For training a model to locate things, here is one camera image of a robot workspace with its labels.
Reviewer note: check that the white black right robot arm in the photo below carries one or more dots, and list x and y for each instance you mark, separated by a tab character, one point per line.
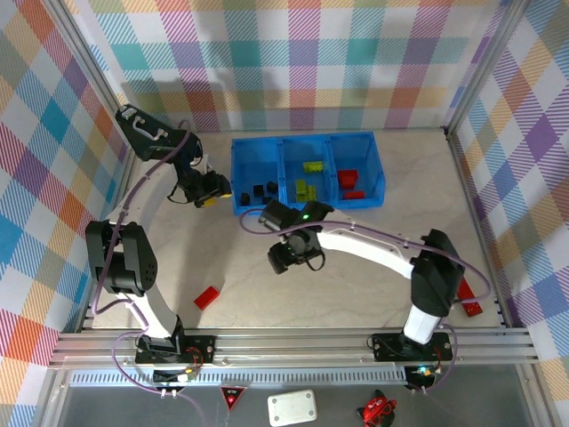
435	276

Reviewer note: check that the black carrying case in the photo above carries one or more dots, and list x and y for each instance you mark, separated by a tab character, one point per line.
142	133

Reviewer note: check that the white plastic box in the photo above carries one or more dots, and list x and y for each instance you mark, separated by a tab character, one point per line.
292	407

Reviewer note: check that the red black triangle button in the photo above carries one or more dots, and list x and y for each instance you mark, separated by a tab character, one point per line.
232	396

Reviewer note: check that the small controller board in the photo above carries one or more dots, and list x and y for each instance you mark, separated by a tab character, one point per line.
175	376
423	371

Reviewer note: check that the red toy with glasses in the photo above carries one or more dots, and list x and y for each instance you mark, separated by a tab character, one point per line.
377	409

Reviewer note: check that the dark red long lego brick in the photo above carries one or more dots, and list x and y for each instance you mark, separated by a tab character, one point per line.
472	308

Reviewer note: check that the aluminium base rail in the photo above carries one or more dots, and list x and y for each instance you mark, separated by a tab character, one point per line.
311	347

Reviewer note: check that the aluminium frame post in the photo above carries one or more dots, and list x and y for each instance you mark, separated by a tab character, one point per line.
484	66
95	75

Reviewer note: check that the aluminium side rail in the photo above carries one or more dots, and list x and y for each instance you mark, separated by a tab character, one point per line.
84	318
462	169

